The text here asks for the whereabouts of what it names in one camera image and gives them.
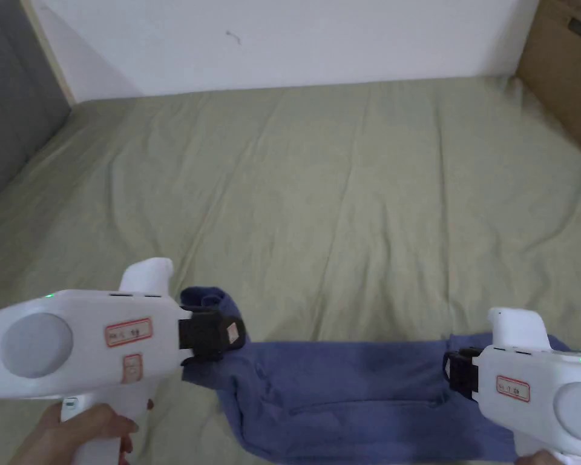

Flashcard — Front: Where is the grey padded headboard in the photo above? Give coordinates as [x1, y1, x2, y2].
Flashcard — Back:
[0, 0, 73, 210]

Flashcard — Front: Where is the dark blue shirt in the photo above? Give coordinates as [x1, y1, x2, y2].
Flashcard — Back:
[180, 285, 573, 464]

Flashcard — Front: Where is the bed with pale green sheet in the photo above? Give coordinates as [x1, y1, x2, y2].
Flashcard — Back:
[0, 74, 581, 465]

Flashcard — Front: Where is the person's right hand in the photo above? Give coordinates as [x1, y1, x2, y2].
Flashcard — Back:
[515, 449, 571, 465]

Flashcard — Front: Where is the person's left hand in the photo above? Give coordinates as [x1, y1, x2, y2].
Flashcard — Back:
[7, 399, 141, 465]

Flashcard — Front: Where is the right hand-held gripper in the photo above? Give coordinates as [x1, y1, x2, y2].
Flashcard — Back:
[442, 306, 581, 465]

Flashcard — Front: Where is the brown cardboard carton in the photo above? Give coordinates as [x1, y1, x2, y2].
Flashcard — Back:
[515, 0, 581, 163]

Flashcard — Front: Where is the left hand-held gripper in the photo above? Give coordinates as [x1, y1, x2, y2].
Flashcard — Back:
[0, 259, 248, 465]

